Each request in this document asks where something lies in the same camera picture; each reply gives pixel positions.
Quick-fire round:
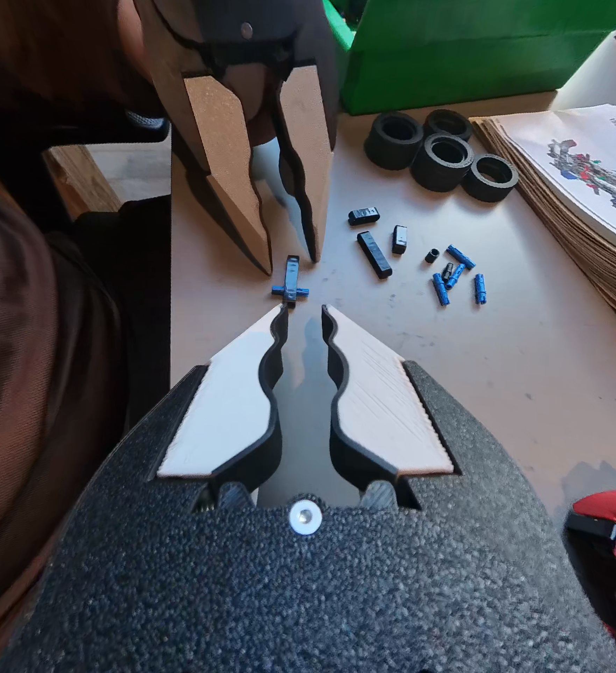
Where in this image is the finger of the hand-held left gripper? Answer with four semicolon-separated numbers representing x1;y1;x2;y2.
183;75;274;277
272;64;336;264

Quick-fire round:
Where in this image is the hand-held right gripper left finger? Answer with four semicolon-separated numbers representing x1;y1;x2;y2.
157;303;290;490

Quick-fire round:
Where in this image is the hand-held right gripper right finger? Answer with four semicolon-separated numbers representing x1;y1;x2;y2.
321;304;456;494

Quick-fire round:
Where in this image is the long black toy beam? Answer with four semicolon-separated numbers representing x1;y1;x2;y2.
283;255;300;308
357;231;394;279

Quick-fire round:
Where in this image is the green plastic bin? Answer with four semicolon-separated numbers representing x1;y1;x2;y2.
321;0;616;115

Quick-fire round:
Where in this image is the person's left forearm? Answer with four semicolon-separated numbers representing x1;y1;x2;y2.
0;0;130;132

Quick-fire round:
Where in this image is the grey desk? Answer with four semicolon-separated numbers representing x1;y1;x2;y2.
170;16;616;526

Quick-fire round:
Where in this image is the person's left hand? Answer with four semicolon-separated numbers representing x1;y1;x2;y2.
116;0;153;74

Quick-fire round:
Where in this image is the black rubber toy tire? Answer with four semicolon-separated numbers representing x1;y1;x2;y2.
411;133;476;192
463;154;519;203
364;111;425;171
424;109;473;142

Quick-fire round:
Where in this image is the black chair armrest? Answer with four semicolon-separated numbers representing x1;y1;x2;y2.
40;108;173;150

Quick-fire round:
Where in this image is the open instruction booklet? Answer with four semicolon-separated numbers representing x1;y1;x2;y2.
468;104;616;327

